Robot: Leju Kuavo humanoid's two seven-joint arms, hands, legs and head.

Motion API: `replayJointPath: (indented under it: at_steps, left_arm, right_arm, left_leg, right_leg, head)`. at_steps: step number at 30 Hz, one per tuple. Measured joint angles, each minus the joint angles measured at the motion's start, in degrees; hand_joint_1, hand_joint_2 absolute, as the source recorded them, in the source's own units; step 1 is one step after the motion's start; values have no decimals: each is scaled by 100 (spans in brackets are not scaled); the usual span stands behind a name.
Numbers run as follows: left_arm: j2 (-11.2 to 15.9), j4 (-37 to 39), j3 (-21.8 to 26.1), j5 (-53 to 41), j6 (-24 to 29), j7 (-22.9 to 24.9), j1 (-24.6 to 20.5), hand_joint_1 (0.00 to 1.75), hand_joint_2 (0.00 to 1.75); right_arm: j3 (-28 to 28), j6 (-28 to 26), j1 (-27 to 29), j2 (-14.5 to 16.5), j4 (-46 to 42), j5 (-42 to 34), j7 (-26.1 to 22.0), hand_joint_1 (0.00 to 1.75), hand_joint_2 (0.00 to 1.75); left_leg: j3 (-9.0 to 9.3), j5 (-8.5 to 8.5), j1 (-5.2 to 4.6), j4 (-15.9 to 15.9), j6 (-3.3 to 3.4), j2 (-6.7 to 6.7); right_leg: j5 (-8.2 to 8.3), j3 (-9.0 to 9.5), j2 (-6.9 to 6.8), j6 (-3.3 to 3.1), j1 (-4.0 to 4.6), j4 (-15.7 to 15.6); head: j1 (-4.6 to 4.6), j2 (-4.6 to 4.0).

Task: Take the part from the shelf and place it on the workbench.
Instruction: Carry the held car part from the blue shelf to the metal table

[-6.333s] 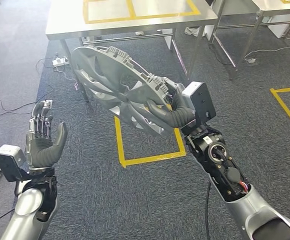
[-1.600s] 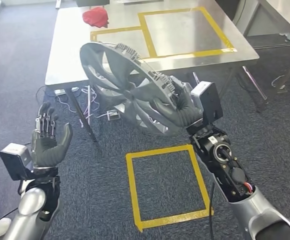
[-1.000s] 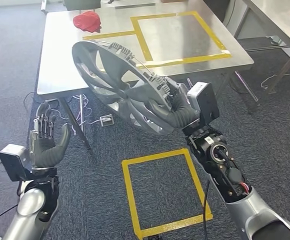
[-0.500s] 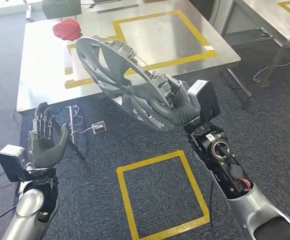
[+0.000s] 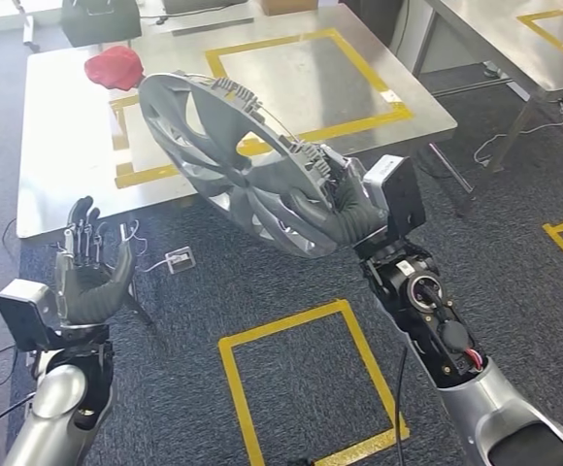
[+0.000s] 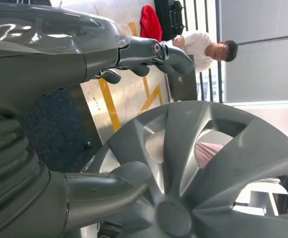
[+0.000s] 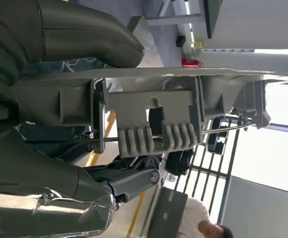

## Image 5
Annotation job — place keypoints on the grey metal table frame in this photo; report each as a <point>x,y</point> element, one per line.
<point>495,38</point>

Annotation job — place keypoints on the white table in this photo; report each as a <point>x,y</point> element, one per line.
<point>0,13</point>

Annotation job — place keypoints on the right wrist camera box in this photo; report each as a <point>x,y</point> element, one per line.
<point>400,193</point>

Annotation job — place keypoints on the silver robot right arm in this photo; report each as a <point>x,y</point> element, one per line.
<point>485,399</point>

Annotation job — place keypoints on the silver floor socket box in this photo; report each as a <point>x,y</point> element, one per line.
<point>180,260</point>

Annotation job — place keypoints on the black bag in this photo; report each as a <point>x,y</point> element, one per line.
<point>100,22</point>

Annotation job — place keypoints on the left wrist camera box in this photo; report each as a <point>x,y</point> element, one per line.
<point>22,315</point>

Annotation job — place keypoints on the steel top workbench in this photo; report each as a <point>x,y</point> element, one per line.
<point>68,148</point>

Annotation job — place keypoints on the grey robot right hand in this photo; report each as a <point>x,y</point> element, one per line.
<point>354,222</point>

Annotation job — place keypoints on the silver plastic hubcap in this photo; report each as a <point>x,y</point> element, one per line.
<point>218,128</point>

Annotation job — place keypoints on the red object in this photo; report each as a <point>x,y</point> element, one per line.
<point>114,67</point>

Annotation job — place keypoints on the black flat bar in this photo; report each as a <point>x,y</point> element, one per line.
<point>213,26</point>

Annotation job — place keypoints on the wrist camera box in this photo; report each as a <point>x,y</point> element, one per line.
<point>400,193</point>
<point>22,315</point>

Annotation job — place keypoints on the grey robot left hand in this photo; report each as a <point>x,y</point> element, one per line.
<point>85,296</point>

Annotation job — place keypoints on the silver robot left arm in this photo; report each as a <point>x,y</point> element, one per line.
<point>53,411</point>

